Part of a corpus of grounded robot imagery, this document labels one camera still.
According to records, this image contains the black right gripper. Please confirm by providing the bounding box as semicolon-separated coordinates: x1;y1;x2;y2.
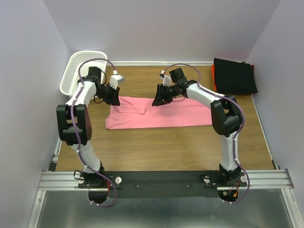
151;84;178;107

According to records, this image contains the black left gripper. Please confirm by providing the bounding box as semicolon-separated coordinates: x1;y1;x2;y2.
95;83;121;106

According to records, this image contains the pink t shirt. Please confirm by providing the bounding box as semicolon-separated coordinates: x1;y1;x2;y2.
105;96;212;130

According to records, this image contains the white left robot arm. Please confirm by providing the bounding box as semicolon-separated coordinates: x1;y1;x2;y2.
56;66;124;188

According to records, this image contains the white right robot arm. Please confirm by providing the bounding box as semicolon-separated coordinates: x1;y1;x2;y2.
152;68;245;186

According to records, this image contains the white plastic basket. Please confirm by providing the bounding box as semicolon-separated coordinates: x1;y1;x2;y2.
59;50;107;97

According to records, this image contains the orange folded t shirt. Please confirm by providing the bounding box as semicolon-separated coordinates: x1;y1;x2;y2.
211;65;217;92

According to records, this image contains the black folded t shirt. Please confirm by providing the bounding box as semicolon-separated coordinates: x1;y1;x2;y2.
213;58;258;95

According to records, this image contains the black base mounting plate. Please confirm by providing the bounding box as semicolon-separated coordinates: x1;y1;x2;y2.
74;171;247;199

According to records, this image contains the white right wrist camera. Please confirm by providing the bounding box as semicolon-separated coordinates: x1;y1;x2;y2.
162;75;171;86

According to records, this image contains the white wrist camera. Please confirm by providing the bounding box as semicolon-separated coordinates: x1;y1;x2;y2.
109;75;125;90
162;75;171;86

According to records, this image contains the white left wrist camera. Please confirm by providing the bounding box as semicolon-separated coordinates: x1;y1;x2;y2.
109;75;125;90

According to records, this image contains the aluminium frame rail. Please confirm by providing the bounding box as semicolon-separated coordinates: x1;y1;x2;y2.
38;170;294;191

